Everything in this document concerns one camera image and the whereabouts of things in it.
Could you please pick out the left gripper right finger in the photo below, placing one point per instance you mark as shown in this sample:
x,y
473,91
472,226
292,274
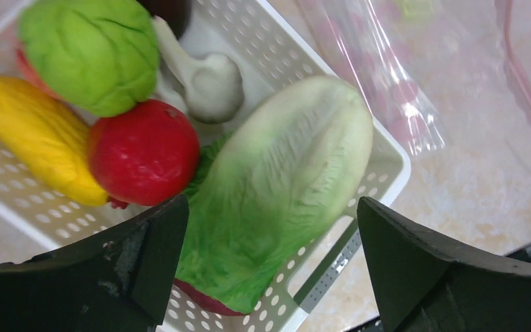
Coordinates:
x,y
424,280

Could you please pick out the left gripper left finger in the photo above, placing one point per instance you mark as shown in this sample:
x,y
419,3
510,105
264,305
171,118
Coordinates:
x,y
119,279

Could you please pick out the red toy apple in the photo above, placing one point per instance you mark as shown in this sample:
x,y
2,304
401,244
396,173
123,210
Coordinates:
x,y
144,156

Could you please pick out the green toy napa cabbage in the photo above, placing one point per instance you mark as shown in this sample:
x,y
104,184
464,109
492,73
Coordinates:
x,y
266,190

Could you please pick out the clear pink zip top bag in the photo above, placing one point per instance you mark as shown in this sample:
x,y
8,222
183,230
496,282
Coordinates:
x,y
459,80

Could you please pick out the green toy apple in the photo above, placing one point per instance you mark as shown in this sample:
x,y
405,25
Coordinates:
x,y
101,56

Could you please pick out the dark red toy vegetable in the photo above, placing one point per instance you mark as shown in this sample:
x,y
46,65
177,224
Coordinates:
x,y
204,301

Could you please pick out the yellow toy banana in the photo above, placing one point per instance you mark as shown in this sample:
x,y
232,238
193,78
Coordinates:
x,y
45,135

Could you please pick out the white toy garlic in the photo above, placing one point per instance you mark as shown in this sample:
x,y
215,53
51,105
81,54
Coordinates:
x,y
212,86

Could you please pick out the orange toy peach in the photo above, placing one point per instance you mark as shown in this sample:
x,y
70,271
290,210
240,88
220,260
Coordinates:
x,y
30,74

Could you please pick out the dark purple toy mangosteen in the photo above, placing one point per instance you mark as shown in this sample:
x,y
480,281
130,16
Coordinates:
x,y
177,13

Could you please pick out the green lego brick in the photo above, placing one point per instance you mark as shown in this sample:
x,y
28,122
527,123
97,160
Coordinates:
x,y
415,9

